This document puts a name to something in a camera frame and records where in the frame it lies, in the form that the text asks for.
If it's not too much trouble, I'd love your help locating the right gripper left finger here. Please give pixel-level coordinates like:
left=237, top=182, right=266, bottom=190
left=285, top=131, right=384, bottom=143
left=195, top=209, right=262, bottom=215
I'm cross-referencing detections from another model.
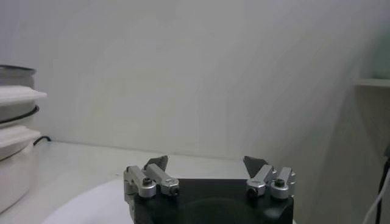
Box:
left=123, top=155, right=180, bottom=199

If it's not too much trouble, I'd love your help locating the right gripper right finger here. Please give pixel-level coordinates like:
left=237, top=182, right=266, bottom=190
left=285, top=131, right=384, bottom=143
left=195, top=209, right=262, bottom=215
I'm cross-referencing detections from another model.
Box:
left=243, top=155, right=297, bottom=200

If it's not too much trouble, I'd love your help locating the white round plate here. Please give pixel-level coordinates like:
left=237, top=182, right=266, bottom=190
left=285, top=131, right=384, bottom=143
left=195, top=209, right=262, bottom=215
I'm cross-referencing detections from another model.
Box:
left=41, top=178, right=135, bottom=224

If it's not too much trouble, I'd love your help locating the white electric cooker pot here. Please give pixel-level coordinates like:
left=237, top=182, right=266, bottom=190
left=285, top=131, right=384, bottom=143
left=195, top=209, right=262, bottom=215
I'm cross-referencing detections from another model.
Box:
left=0, top=123, right=42, bottom=214

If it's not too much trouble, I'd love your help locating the white wall cable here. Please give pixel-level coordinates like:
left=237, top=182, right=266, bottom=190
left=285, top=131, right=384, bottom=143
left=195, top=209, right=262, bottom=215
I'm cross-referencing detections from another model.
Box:
left=362, top=169, right=390, bottom=224

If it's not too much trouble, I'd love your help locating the black cooker power cord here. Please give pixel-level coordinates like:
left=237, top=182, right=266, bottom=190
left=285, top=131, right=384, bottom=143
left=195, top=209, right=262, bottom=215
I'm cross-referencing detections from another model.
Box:
left=32, top=136, right=52, bottom=146

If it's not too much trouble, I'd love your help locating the black wall cable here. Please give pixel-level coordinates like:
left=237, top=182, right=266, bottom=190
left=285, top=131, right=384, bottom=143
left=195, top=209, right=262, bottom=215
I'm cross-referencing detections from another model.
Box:
left=375, top=145, right=390, bottom=224

